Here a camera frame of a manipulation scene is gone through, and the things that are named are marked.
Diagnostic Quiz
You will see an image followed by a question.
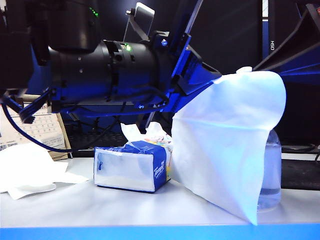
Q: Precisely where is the black AOC monitor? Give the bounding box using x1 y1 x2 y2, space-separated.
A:
96 0 263 78

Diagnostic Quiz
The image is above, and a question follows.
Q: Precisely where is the black keyboard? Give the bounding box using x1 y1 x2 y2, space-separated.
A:
67 122 173 152

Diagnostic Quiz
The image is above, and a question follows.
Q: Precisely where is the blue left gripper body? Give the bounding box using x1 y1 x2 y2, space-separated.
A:
136 0 204 134

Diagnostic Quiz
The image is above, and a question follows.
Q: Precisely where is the large white tissue sheet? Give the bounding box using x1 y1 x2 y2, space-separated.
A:
171 70 287 227

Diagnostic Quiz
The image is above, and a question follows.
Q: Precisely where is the beige desk calendar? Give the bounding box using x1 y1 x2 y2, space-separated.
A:
0 101 73 161

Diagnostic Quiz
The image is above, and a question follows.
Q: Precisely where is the white folded tissue sheet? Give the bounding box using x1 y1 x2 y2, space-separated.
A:
120 121 173 146

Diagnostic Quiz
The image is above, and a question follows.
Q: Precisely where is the black desk pad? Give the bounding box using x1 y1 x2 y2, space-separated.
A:
281 159 320 191

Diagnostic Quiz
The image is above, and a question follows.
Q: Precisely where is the clear alcohol pump bottle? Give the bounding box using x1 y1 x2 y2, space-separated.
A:
236 66 283 213

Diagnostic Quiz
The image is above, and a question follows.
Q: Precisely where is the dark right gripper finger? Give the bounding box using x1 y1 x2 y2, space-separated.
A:
279 63 320 86
251 1 320 74

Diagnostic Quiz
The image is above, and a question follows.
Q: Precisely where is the black thin cable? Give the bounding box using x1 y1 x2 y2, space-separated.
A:
281 143 320 162

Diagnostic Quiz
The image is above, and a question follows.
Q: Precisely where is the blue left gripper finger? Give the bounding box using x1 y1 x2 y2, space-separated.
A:
169 83 214 119
179 60 223 95

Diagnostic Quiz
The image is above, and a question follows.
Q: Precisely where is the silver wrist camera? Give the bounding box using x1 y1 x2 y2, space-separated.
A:
123 1 155 42

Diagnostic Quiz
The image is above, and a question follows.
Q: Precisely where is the blue office partition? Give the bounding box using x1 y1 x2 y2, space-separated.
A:
24 42 55 96

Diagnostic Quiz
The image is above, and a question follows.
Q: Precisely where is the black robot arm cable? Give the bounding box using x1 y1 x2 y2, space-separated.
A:
0 87 75 154

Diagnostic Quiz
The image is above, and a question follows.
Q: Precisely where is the white used tissue sheet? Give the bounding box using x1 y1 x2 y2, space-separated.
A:
7 171 90 201
0 142 69 194

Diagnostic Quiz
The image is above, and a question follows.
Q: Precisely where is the blue white soft tissue pack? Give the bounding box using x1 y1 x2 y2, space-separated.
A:
93 136 174 194

